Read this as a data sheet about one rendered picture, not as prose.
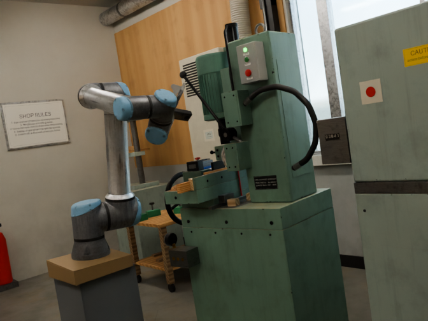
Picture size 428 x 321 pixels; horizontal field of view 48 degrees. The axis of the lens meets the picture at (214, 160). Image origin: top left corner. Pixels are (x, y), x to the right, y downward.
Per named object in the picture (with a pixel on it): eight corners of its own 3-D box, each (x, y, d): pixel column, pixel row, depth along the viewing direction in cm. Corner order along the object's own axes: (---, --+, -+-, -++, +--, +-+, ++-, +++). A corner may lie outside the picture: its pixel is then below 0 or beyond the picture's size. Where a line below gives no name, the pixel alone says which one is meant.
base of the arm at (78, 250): (86, 262, 225) (85, 242, 224) (64, 258, 237) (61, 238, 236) (118, 251, 240) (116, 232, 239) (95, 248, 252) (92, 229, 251)
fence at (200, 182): (270, 169, 253) (269, 158, 253) (272, 169, 252) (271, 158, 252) (193, 190, 208) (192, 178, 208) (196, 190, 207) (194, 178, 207)
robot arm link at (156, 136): (169, 130, 186) (164, 150, 192) (175, 114, 196) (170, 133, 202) (145, 123, 186) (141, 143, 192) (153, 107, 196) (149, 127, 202)
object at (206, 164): (200, 168, 254) (199, 157, 253) (215, 166, 246) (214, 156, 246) (183, 172, 244) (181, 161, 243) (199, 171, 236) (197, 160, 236)
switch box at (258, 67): (249, 84, 204) (244, 46, 203) (268, 79, 198) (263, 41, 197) (241, 84, 200) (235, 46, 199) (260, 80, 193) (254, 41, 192)
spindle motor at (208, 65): (220, 120, 244) (211, 59, 242) (247, 115, 232) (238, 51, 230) (197, 123, 230) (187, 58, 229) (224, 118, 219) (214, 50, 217)
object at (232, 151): (239, 168, 215) (235, 142, 214) (252, 167, 210) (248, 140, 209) (226, 172, 207) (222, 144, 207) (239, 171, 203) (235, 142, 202)
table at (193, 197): (230, 182, 273) (228, 171, 273) (274, 179, 253) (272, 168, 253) (151, 204, 228) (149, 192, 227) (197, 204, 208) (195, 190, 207)
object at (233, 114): (237, 126, 212) (232, 92, 211) (253, 123, 206) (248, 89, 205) (225, 128, 206) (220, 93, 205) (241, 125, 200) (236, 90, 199)
